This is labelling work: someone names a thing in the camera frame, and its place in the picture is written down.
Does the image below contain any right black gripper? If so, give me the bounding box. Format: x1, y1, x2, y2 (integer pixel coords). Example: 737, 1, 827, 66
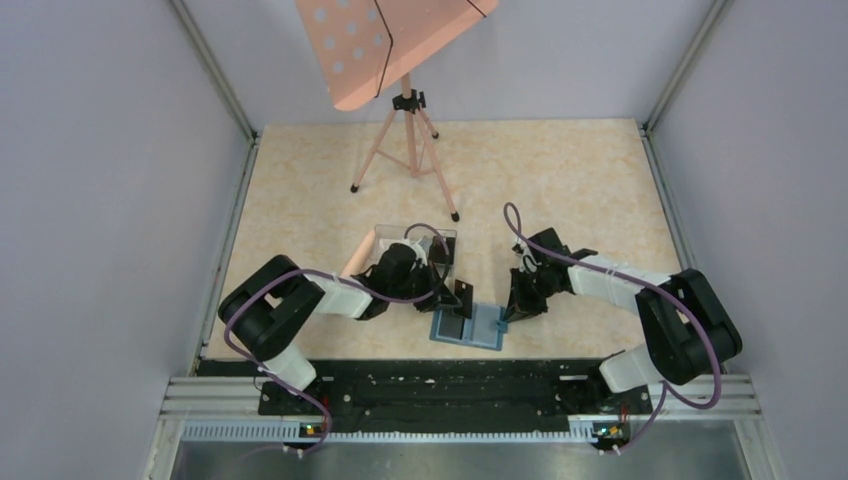
503, 266, 561, 324

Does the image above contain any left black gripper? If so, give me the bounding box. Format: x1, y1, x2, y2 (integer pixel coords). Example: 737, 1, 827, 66
389, 259, 462, 313

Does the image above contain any black card stack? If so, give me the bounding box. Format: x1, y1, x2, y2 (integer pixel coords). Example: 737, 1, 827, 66
428, 237, 456, 265

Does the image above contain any teal card holder wallet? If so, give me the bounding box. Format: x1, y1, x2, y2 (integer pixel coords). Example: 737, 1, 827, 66
429, 303, 508, 351

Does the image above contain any clear plastic box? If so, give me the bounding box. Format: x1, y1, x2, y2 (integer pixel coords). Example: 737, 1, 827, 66
368, 224, 457, 263

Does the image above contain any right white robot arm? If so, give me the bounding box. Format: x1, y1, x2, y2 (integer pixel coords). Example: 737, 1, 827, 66
504, 228, 743, 412

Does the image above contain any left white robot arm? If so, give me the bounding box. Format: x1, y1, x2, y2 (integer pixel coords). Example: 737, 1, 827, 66
217, 237, 461, 414

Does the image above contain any pink toy microphone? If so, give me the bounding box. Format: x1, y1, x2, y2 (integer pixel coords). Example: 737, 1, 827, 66
340, 229, 376, 277

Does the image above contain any pink music stand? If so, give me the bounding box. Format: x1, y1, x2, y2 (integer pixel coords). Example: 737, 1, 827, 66
295, 0, 499, 221

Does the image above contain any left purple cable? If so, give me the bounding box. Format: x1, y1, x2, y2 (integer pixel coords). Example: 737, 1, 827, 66
223, 223, 452, 458

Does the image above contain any purple cable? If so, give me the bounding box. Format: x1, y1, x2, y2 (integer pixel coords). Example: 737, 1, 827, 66
223, 223, 452, 458
503, 202, 723, 458

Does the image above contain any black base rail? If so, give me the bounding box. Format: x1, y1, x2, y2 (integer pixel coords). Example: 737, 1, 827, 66
258, 359, 652, 434

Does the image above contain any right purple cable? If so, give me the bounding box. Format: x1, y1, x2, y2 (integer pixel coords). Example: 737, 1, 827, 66
503, 202, 723, 458

